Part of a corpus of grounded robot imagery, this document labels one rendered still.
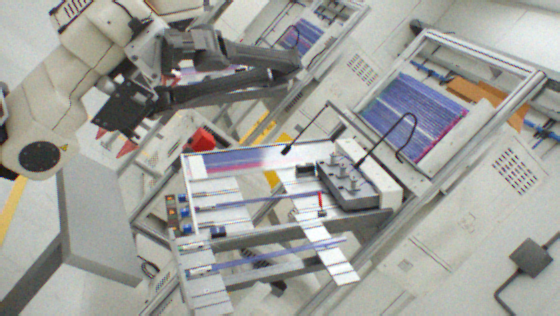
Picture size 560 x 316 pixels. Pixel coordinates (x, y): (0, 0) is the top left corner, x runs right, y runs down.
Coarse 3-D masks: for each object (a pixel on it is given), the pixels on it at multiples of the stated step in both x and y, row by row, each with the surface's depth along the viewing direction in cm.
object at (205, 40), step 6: (192, 30) 125; (198, 30) 126; (204, 30) 128; (210, 30) 129; (198, 36) 125; (204, 36) 127; (210, 36) 128; (216, 36) 131; (198, 42) 125; (204, 42) 126; (210, 42) 128; (216, 42) 129; (198, 48) 125; (204, 48) 125; (210, 48) 127; (216, 48) 128
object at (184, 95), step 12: (240, 72) 161; (252, 72) 161; (264, 72) 161; (192, 84) 161; (204, 84) 161; (216, 84) 161; (228, 84) 161; (240, 84) 161; (252, 84) 163; (264, 84) 165; (276, 84) 161; (288, 84) 163; (168, 96) 161; (180, 96) 160; (192, 96) 160; (204, 96) 162
